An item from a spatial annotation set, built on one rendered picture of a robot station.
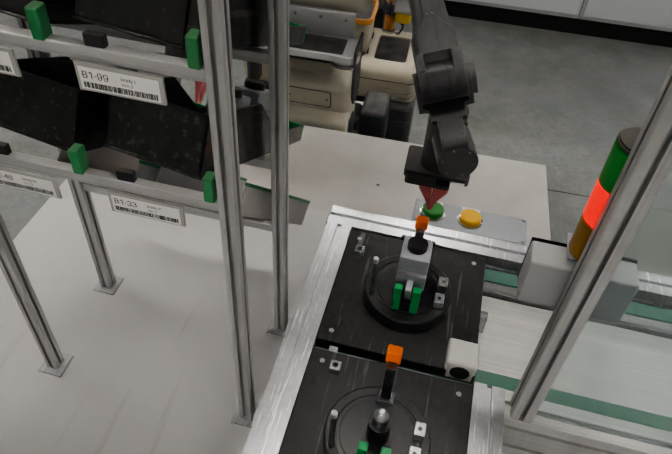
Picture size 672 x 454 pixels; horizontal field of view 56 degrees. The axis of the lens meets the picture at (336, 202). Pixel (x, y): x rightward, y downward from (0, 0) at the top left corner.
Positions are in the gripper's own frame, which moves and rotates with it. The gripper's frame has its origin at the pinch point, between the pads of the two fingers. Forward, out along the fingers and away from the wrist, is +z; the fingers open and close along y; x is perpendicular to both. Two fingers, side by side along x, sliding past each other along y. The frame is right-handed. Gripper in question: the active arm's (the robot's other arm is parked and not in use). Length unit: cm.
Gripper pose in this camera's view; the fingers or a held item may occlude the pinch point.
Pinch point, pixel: (429, 203)
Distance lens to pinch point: 107.3
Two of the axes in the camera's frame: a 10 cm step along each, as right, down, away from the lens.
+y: 9.7, 1.9, -1.3
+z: -0.5, 7.2, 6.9
